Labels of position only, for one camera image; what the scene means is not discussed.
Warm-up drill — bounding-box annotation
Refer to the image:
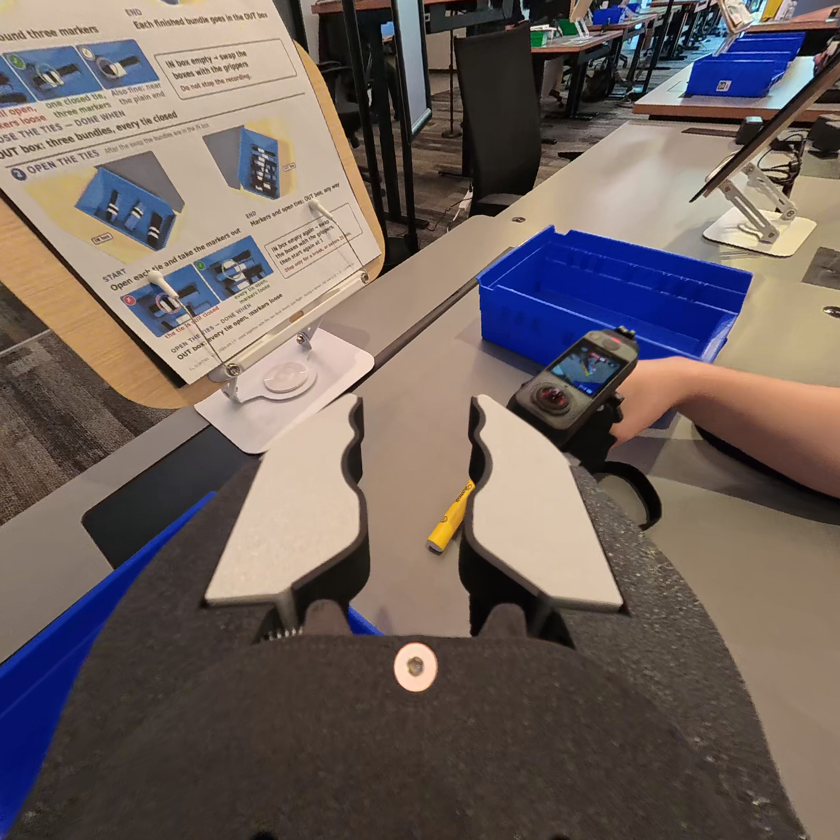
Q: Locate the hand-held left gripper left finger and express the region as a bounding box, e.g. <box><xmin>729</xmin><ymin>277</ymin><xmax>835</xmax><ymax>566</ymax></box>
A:
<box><xmin>203</xmin><ymin>394</ymin><xmax>371</xmax><ymax>631</ymax></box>

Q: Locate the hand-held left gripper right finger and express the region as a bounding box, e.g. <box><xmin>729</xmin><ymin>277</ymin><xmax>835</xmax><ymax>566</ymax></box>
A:
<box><xmin>458</xmin><ymin>394</ymin><xmax>626</xmax><ymax>636</ymax></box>

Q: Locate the yellow marker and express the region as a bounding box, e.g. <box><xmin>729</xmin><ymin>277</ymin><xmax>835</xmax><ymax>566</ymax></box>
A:
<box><xmin>428</xmin><ymin>481</ymin><xmax>475</xmax><ymax>553</ymax></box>

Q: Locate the blue plastic bin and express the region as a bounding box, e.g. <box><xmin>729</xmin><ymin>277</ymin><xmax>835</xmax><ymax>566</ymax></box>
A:
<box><xmin>722</xmin><ymin>31</ymin><xmax>807</xmax><ymax>63</ymax></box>
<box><xmin>684</xmin><ymin>56</ymin><xmax>796</xmax><ymax>99</ymax></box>
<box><xmin>0</xmin><ymin>491</ymin><xmax>383</xmax><ymax>837</ymax></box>
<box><xmin>477</xmin><ymin>225</ymin><xmax>754</xmax><ymax>366</ymax></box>

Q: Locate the person's right forearm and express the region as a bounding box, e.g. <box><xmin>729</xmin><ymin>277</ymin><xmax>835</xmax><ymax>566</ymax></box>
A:
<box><xmin>669</xmin><ymin>356</ymin><xmax>840</xmax><ymax>497</ymax></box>

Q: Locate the person's right hand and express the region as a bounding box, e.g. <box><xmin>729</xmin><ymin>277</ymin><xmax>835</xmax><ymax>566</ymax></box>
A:
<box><xmin>613</xmin><ymin>357</ymin><xmax>683</xmax><ymax>447</ymax></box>

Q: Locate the white plastic mounting plate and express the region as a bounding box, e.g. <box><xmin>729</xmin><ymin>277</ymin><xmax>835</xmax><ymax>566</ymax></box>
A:
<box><xmin>195</xmin><ymin>328</ymin><xmax>375</xmax><ymax>454</ymax></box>

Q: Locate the white metal document stand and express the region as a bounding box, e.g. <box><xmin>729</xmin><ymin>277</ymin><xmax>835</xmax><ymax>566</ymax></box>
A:
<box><xmin>702</xmin><ymin>164</ymin><xmax>818</xmax><ymax>258</ymax></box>

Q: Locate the black office chair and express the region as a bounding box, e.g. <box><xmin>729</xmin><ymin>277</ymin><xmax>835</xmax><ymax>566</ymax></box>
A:
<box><xmin>453</xmin><ymin>20</ymin><xmax>546</xmax><ymax>217</ymax></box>

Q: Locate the wooden document board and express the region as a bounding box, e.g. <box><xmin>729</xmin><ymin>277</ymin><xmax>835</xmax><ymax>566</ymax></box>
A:
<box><xmin>0</xmin><ymin>39</ymin><xmax>388</xmax><ymax>409</ymax></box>

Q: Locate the wooden background desk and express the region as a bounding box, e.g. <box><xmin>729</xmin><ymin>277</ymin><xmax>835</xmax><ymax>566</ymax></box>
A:
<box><xmin>633</xmin><ymin>56</ymin><xmax>840</xmax><ymax>123</ymax></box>

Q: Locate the dark tilted board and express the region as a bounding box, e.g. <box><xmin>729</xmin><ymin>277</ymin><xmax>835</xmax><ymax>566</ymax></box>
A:
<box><xmin>689</xmin><ymin>59</ymin><xmax>840</xmax><ymax>204</ymax></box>

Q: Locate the standing whiteboard panel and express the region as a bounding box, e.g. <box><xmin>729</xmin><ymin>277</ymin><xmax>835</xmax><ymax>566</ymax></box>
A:
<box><xmin>392</xmin><ymin>0</ymin><xmax>434</xmax><ymax>139</ymax></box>

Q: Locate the printed instruction sheet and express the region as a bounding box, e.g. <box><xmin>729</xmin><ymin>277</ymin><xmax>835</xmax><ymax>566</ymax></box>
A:
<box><xmin>0</xmin><ymin>0</ymin><xmax>383</xmax><ymax>385</ymax></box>

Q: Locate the black table cable cover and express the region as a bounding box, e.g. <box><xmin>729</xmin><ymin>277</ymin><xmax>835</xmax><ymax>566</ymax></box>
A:
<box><xmin>82</xmin><ymin>446</ymin><xmax>263</xmax><ymax>568</ymax></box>

